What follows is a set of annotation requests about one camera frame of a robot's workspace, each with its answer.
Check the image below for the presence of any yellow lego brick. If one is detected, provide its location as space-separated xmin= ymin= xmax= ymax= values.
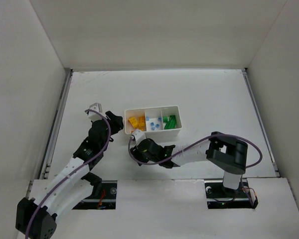
xmin=138 ymin=116 xmax=146 ymax=127

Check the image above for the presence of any green long lego plate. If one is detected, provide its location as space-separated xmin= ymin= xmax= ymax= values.
xmin=163 ymin=115 xmax=177 ymax=130

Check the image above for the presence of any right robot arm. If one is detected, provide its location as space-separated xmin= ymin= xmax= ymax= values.
xmin=128 ymin=131 xmax=248 ymax=190

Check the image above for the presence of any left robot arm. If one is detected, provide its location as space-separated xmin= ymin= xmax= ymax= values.
xmin=15 ymin=109 xmax=124 ymax=239

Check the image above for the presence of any white divided plastic bin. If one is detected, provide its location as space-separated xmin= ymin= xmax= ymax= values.
xmin=124 ymin=106 xmax=182 ymax=137

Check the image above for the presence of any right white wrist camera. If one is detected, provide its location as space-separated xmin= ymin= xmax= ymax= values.
xmin=132 ymin=129 xmax=147 ymax=145

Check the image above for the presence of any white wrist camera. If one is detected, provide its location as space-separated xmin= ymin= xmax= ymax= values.
xmin=85 ymin=103 xmax=103 ymax=122
xmin=132 ymin=129 xmax=147 ymax=145

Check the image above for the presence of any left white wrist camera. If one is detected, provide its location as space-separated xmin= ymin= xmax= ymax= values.
xmin=85 ymin=103 xmax=103 ymax=122

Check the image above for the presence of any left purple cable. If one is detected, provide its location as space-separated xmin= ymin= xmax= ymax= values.
xmin=24 ymin=109 xmax=112 ymax=239

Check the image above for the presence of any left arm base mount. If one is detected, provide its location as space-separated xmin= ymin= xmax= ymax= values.
xmin=73 ymin=173 xmax=118 ymax=210

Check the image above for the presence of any left aluminium rail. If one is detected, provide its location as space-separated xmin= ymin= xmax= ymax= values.
xmin=27 ymin=68 xmax=73 ymax=190

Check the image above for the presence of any aluminium rail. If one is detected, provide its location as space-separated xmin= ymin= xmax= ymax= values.
xmin=242 ymin=68 xmax=281 ymax=178
xmin=27 ymin=68 xmax=73 ymax=190

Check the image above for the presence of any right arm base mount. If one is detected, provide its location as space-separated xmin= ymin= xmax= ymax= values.
xmin=204 ymin=179 xmax=259 ymax=210

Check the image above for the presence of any right aluminium rail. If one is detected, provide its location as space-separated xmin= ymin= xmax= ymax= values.
xmin=242 ymin=68 xmax=281 ymax=178

